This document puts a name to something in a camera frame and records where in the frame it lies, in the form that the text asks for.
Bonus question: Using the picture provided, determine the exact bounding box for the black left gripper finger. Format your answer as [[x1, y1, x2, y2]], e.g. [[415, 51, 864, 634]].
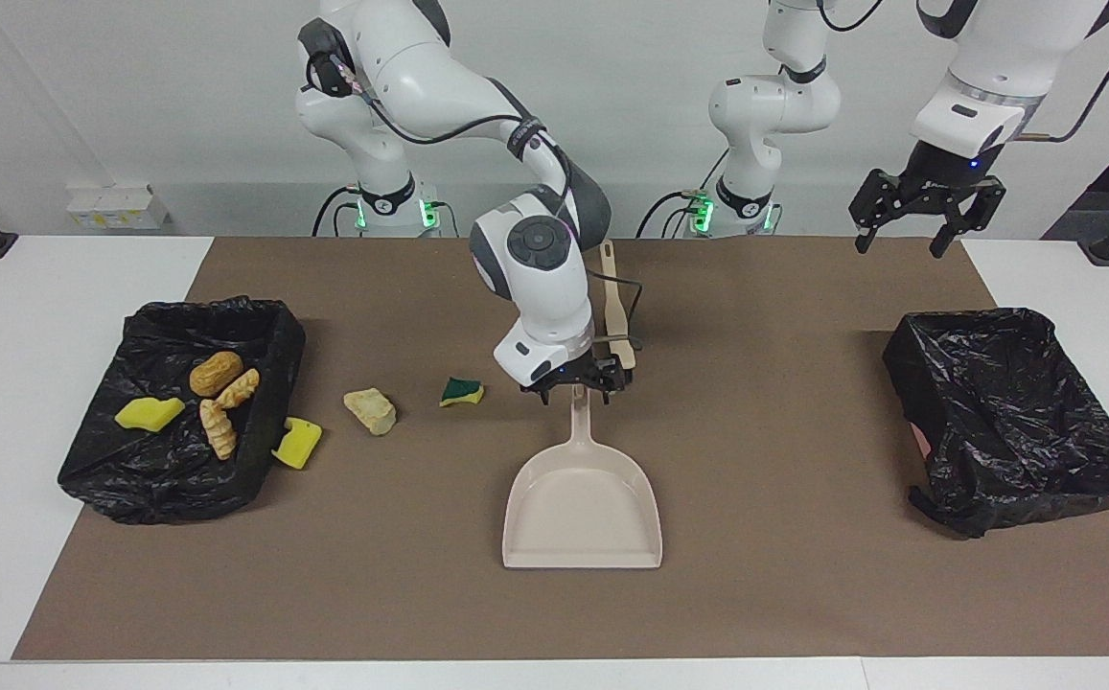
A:
[[854, 206, 888, 256], [928, 206, 961, 260]]

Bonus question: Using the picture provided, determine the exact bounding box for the beige hand brush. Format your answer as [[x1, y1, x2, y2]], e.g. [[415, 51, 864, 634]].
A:
[[600, 241, 637, 372]]

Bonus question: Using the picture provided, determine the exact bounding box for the beige plastic dustpan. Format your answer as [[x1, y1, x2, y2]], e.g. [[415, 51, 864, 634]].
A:
[[501, 388, 662, 570]]

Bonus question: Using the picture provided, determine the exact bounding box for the yellow sponge block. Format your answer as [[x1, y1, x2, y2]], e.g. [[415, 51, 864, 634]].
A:
[[271, 417, 323, 471]]

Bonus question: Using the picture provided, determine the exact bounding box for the small striped bread bun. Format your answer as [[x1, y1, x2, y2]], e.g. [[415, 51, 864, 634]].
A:
[[217, 369, 261, 410]]

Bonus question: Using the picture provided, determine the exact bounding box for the long twisted croissant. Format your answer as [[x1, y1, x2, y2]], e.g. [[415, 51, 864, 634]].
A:
[[199, 399, 239, 461]]

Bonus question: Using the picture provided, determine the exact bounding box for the brown bread roll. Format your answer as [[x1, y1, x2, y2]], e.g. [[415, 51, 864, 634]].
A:
[[189, 351, 244, 398]]

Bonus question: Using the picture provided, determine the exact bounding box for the yellow sponge wedge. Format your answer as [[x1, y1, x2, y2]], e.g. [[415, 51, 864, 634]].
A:
[[115, 397, 186, 433]]

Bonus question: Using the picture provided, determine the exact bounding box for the black bag lined pink bin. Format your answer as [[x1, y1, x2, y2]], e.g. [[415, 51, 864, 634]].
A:
[[882, 307, 1109, 539]]

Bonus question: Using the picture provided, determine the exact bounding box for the brown table mat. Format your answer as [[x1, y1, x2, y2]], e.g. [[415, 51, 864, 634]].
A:
[[12, 237, 1109, 660]]

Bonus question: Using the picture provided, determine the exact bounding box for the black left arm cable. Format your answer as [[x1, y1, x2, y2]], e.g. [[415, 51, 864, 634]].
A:
[[822, 0, 1109, 145]]

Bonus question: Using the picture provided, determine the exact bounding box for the black left base cable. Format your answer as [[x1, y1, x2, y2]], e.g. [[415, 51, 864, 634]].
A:
[[635, 144, 732, 239]]

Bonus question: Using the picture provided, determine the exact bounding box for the black base cable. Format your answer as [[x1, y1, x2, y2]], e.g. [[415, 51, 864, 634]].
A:
[[635, 144, 732, 239], [312, 187, 363, 238]]

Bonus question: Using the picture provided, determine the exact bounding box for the black right base cable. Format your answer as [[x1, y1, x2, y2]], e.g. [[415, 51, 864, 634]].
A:
[[312, 187, 363, 238]]

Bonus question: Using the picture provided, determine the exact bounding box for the white wall socket box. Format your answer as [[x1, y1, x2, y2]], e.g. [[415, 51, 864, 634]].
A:
[[67, 184, 172, 231]]

